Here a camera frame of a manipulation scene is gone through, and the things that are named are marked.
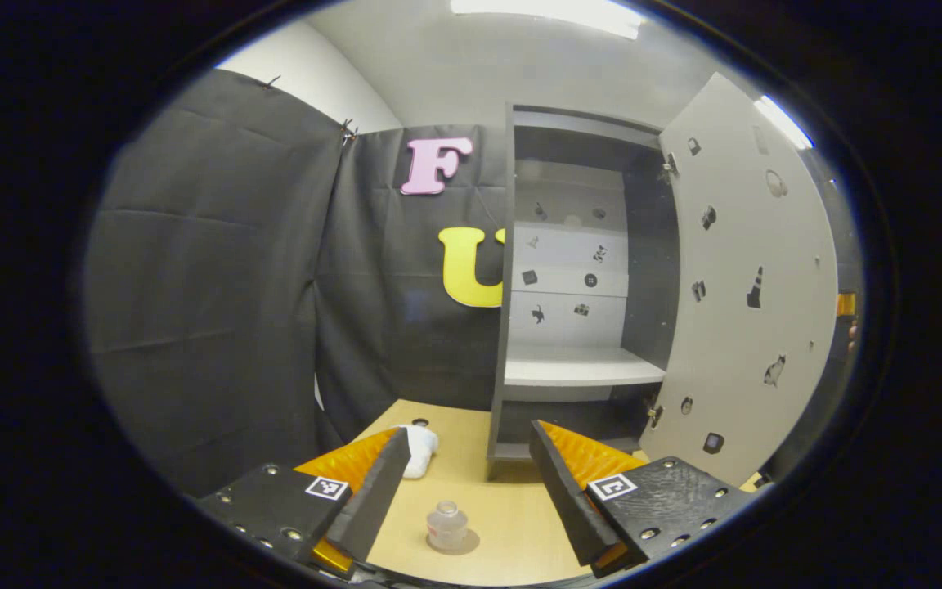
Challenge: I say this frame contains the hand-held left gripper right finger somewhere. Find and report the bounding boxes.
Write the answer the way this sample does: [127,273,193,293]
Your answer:
[529,420,754,579]

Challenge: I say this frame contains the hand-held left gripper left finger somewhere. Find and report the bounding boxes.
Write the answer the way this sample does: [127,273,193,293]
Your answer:
[197,426,412,582]

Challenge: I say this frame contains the clear plastic bottle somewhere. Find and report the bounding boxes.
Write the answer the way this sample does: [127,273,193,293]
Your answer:
[426,501,469,554]

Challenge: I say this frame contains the round brown coaster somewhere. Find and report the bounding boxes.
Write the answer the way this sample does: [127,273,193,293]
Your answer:
[426,528,481,556]

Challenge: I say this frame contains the beige cabinet door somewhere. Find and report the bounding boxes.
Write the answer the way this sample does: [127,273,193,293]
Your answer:
[639,72,840,488]

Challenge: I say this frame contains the white cabinet shelf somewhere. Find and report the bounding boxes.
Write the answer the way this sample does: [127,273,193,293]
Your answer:
[504,345,666,388]

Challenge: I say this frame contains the grey cabinet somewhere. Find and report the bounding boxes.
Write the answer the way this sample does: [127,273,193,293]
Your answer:
[485,102,680,482]

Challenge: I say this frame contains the crumpled white cloth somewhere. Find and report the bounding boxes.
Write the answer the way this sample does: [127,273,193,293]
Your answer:
[400,425,439,480]

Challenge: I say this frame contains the narrow ceiling light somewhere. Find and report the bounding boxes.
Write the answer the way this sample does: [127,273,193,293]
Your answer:
[753,94,815,151]

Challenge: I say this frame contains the black backdrop cloth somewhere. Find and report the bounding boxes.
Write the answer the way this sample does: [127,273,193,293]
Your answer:
[83,68,864,500]

